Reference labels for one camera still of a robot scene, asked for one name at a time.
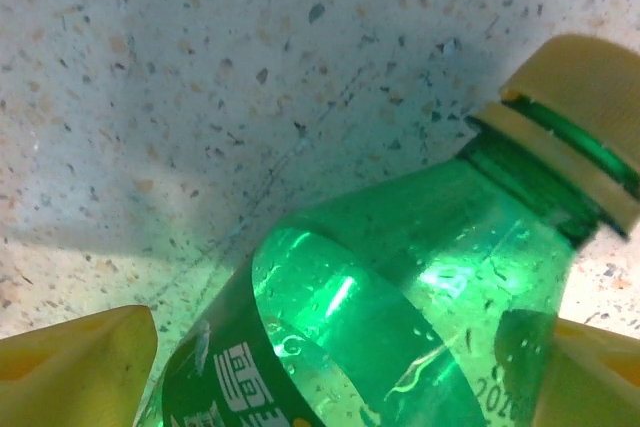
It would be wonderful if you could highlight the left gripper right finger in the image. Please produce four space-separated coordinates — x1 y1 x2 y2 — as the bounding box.
532 316 640 427

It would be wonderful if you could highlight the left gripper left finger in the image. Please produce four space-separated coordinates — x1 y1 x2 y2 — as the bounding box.
0 304 159 427

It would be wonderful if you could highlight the green plastic bottle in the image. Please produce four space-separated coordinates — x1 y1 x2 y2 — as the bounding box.
132 34 640 427

